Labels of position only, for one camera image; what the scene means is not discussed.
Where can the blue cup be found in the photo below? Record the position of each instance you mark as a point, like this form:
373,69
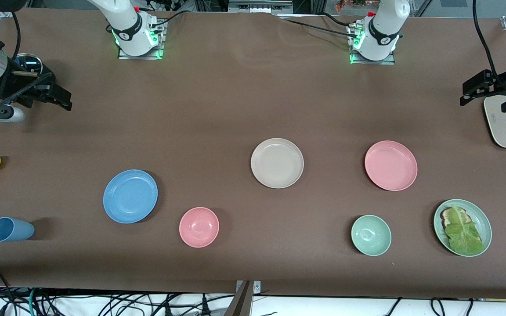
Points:
9,229

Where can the beige plate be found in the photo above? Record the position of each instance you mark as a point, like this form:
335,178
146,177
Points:
277,163

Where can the toasted bread slice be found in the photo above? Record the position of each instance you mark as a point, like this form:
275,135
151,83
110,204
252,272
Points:
445,216

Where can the green lettuce leaf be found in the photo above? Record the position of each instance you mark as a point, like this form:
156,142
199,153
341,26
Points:
464,232

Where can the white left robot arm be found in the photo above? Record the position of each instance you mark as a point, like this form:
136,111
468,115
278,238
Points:
382,30

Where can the pink plate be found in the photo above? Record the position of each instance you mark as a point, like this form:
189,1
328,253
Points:
391,165

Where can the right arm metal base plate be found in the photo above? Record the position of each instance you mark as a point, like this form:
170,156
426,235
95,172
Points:
158,50

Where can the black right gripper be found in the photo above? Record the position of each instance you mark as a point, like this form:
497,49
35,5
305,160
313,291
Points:
28,89

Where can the glass lid blue knob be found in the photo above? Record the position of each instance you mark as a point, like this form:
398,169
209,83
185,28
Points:
31,63

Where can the small pink bowl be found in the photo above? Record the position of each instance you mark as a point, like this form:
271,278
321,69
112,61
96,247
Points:
199,227

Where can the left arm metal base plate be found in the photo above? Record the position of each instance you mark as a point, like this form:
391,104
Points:
389,59

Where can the aluminium profile bracket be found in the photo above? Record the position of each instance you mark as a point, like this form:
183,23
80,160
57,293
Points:
246,298

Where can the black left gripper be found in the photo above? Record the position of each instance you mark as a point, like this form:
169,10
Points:
486,84

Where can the blue plate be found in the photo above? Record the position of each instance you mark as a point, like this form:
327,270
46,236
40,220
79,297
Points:
130,196

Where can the green plate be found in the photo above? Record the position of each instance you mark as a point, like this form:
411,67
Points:
481,219

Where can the small green bowl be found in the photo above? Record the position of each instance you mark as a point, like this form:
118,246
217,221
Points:
371,235

